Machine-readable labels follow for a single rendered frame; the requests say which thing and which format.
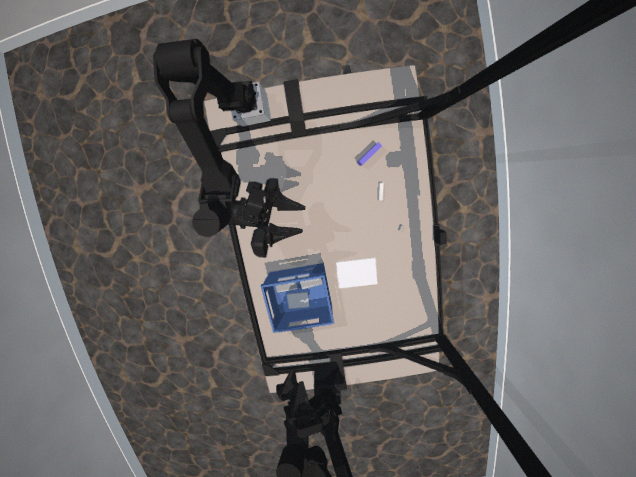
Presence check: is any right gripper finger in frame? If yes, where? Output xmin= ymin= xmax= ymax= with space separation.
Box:
xmin=267 ymin=223 xmax=303 ymax=247
xmin=276 ymin=187 xmax=306 ymax=211

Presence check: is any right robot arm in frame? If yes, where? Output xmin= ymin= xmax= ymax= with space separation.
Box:
xmin=153 ymin=39 xmax=266 ymax=237

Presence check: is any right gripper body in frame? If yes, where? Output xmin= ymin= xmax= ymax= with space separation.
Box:
xmin=233 ymin=178 xmax=279 ymax=258

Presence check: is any blue plastic crate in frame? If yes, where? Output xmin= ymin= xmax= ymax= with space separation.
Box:
xmin=261 ymin=263 xmax=333 ymax=333

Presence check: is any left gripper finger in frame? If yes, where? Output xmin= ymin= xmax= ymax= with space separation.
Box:
xmin=291 ymin=381 xmax=318 ymax=420
xmin=279 ymin=369 xmax=298 ymax=395

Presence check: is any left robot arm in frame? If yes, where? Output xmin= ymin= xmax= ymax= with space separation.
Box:
xmin=276 ymin=388 xmax=353 ymax=477

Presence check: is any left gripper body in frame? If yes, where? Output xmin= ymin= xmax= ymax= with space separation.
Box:
xmin=276 ymin=383 xmax=323 ymax=439

